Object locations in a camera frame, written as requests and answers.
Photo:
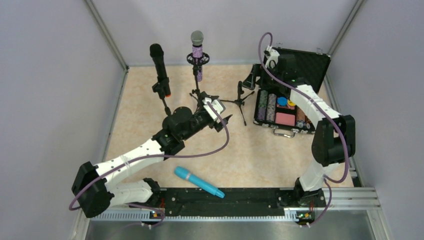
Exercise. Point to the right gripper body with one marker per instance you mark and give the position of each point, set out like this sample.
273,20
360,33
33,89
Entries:
253,81

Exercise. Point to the black tripod shock-mount stand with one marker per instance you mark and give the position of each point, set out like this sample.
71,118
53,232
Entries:
195,93

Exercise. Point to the purple glitter microphone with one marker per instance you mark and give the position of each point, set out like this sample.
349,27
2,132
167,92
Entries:
197,38

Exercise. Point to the black microphone orange end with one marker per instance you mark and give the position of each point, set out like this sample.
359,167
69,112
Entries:
157,55

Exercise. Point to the black round-base mic stand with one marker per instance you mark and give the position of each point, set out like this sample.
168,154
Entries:
162,88

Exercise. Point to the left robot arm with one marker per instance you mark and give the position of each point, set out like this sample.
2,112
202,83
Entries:
97,187

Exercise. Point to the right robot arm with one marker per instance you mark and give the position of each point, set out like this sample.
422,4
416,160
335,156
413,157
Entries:
288,82

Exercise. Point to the black tripod stand with clip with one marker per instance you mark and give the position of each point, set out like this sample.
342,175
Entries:
240,101

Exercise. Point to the purple poker chip stack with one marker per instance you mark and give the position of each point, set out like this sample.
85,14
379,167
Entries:
262,105

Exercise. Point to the blue orange poker chip stack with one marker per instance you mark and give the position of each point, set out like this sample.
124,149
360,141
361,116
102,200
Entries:
271,107

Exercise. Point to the blue dealer chip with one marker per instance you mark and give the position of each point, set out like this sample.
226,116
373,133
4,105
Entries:
282,101

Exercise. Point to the yellow dealer chip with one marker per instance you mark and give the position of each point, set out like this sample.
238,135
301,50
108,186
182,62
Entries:
291,104

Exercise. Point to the red playing card deck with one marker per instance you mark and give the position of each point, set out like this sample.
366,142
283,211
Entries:
285,119

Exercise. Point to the green poker chip stack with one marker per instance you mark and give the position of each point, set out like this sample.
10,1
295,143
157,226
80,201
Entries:
300,115

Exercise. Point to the teal toy microphone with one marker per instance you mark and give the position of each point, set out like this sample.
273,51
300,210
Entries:
185,174

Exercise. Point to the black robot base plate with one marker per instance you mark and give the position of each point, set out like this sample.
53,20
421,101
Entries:
237,201

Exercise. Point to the white cable duct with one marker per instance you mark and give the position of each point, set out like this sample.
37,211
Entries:
147,216

